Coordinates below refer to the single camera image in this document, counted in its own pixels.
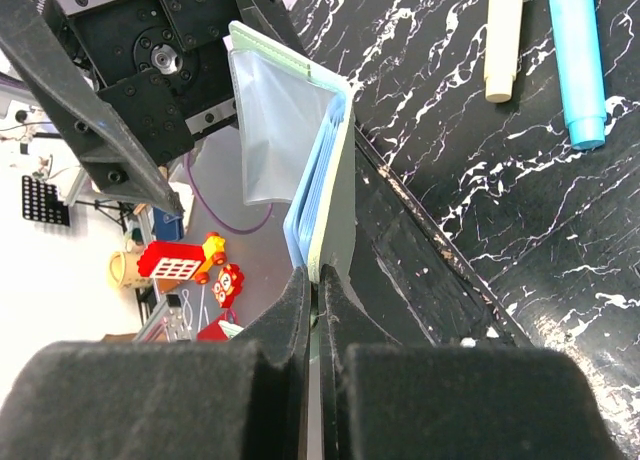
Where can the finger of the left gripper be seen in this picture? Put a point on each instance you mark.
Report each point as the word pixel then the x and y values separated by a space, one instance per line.
pixel 271 18

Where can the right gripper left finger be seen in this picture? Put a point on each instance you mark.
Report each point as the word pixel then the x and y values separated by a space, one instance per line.
pixel 246 398

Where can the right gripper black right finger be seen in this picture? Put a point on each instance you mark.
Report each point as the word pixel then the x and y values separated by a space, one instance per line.
pixel 384 400

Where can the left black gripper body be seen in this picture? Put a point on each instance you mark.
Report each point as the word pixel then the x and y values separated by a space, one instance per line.
pixel 161 64

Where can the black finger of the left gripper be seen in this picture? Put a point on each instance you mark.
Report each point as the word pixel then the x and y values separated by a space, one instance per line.
pixel 99 138

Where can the grey-green card holder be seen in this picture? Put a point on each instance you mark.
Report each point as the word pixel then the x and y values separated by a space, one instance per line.
pixel 281 98

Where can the blue plastic marker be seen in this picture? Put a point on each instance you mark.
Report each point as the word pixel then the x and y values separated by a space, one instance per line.
pixel 579 66

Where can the cream wooden handle tool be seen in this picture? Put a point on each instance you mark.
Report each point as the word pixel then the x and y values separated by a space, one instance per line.
pixel 502 48

